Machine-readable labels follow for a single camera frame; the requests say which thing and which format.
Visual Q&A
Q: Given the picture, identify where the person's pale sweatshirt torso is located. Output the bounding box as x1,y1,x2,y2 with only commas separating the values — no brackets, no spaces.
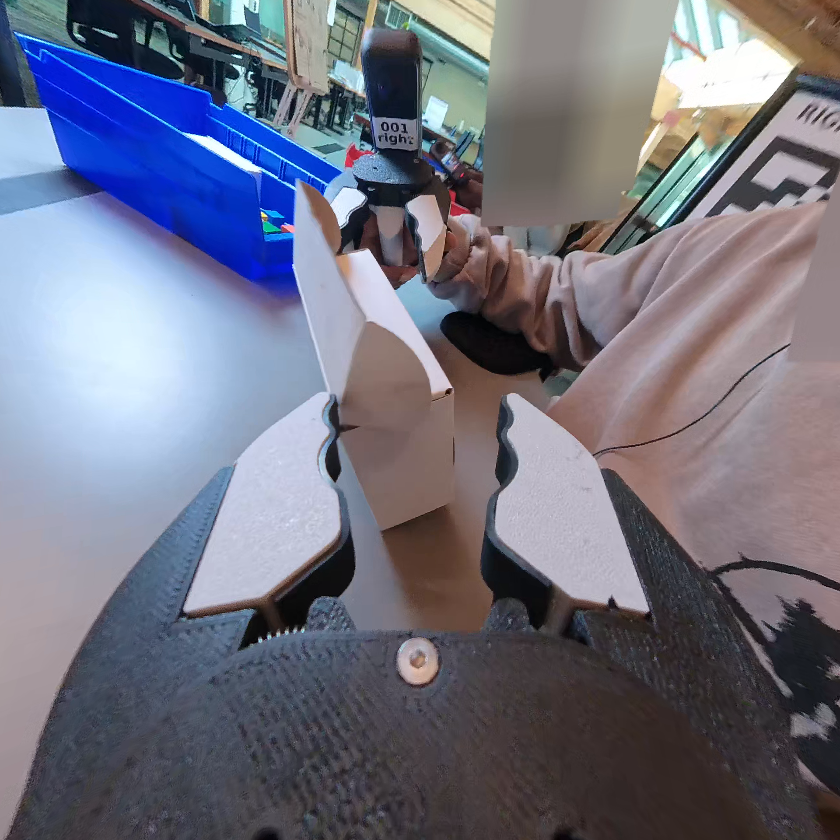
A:
548,341,840,795

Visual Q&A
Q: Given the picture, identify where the person's right hand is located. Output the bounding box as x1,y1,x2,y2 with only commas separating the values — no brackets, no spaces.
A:
365,211,424,290

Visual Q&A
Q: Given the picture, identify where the black tape strip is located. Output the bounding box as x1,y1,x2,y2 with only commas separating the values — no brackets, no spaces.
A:
0,167,104,217

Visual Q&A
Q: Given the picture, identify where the wooden easel board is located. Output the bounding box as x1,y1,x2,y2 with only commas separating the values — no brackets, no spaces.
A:
281,0,340,130

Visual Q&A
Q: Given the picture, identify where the thin black cable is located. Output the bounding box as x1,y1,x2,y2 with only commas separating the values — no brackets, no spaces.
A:
592,344,793,458

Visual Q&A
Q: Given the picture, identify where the printed marker board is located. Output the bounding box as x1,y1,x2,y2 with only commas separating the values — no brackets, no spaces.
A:
682,73,840,221

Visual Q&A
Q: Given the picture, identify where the white cardboard box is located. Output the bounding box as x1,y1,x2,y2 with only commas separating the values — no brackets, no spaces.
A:
291,180,456,532

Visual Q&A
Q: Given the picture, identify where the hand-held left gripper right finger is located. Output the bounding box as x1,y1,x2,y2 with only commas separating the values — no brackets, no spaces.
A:
481,393,651,626

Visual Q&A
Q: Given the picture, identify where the person's right forearm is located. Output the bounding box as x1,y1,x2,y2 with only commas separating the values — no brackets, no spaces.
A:
430,202,829,398

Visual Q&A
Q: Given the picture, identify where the blue plastic bin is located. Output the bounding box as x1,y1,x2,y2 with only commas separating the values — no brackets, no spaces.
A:
16,33,343,284

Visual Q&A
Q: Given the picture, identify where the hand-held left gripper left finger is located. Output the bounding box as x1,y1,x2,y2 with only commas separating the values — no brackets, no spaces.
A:
182,392,356,623

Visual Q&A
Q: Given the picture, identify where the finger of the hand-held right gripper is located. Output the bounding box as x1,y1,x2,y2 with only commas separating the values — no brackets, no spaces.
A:
406,195,453,285
327,185,370,256

